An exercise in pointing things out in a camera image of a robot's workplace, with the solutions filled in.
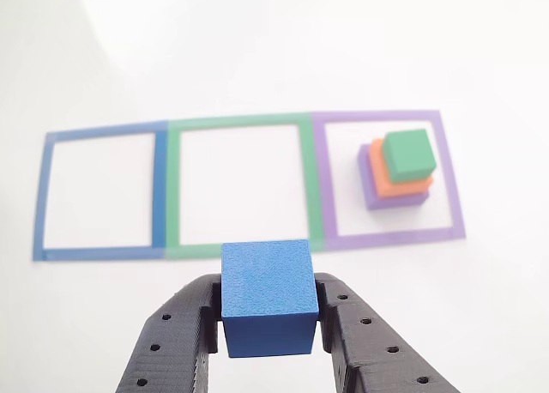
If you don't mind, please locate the purple square frame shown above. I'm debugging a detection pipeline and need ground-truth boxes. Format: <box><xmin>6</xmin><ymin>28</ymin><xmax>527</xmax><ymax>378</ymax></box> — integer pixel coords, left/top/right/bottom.
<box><xmin>311</xmin><ymin>108</ymin><xmax>468</xmax><ymax>252</ymax></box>

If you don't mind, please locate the orange block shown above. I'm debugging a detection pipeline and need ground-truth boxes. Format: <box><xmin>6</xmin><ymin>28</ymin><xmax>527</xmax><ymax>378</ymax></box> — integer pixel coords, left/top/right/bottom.
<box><xmin>369</xmin><ymin>137</ymin><xmax>435</xmax><ymax>199</ymax></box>

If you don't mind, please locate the blue square frame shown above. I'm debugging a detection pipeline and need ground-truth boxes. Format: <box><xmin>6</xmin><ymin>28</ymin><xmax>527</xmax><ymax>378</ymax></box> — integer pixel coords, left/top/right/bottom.
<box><xmin>32</xmin><ymin>120</ymin><xmax>171</xmax><ymax>263</ymax></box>

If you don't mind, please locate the purple block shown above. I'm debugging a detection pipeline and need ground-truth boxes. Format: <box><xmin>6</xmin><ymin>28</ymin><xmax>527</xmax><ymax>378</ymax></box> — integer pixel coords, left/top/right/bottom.
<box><xmin>358</xmin><ymin>142</ymin><xmax>431</xmax><ymax>212</ymax></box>

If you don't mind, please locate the green cube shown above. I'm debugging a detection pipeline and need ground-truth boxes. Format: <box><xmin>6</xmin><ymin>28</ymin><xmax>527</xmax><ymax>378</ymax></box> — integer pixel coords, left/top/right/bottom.
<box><xmin>381</xmin><ymin>128</ymin><xmax>438</xmax><ymax>184</ymax></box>

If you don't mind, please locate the green square frame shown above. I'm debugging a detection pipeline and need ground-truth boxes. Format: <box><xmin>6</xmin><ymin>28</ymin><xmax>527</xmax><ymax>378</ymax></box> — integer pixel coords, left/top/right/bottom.
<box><xmin>165</xmin><ymin>112</ymin><xmax>327</xmax><ymax>260</ymax></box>

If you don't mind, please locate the small blue cube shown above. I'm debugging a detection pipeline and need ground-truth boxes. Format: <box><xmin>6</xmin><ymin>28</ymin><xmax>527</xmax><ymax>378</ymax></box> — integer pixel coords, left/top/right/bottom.
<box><xmin>220</xmin><ymin>239</ymin><xmax>319</xmax><ymax>360</ymax></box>

